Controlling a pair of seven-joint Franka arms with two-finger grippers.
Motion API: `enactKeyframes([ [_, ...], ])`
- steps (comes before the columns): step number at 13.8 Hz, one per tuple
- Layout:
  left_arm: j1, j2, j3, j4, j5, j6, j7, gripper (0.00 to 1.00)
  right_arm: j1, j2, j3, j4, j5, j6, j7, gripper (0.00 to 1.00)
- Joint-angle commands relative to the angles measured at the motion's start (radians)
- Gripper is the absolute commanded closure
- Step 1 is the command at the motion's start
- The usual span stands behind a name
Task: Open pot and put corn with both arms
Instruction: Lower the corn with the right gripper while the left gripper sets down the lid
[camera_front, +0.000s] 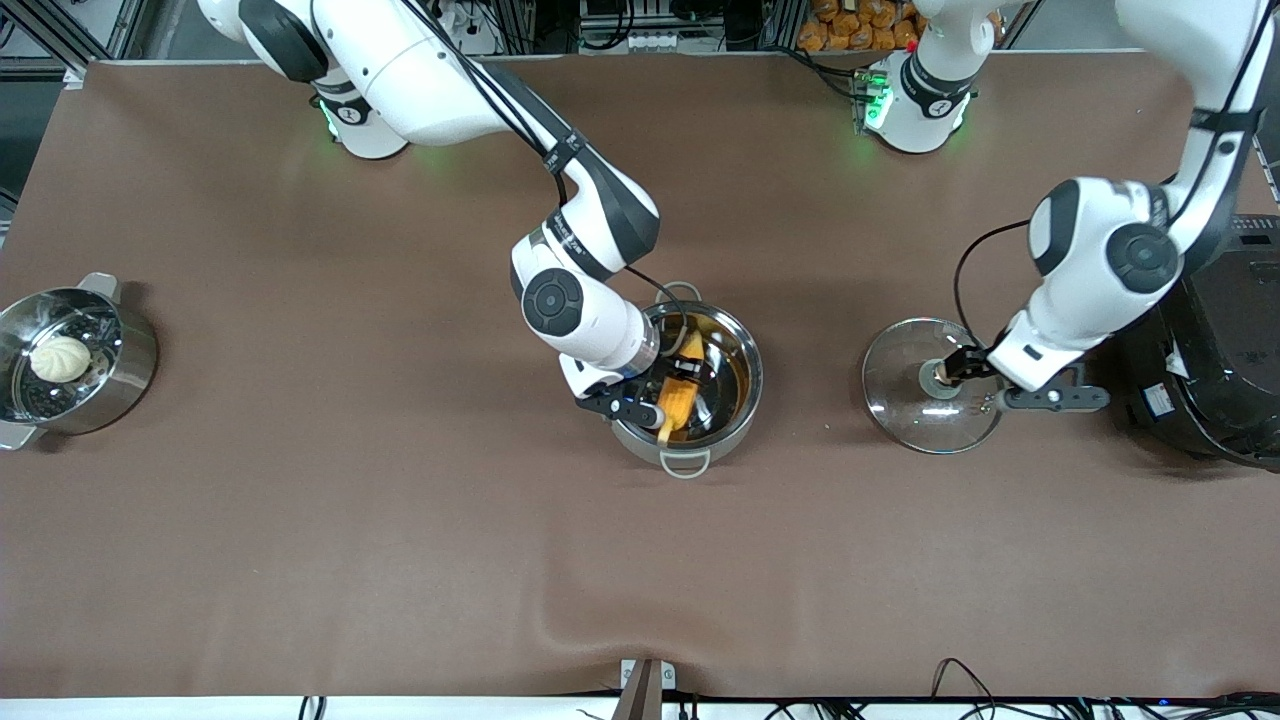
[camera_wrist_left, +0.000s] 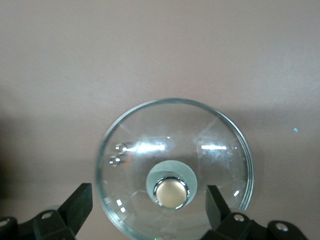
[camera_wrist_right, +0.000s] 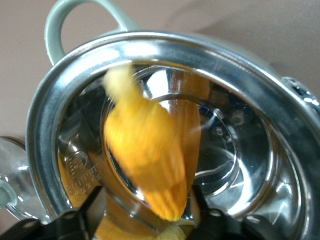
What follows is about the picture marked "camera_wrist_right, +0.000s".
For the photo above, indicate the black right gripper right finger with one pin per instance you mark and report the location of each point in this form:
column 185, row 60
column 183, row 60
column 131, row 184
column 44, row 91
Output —
column 215, row 225

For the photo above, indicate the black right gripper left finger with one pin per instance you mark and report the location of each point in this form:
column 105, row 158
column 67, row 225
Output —
column 80, row 220

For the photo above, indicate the glass lid with copper knob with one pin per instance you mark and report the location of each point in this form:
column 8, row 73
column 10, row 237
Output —
column 12, row 160

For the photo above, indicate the yellow corn cob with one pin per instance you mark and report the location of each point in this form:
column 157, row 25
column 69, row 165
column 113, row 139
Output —
column 145, row 145

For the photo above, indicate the grey steel cooking pot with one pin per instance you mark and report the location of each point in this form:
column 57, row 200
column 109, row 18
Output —
column 45, row 120

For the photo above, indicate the brown table cloth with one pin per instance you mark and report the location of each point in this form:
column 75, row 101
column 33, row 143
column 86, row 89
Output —
column 225, row 15

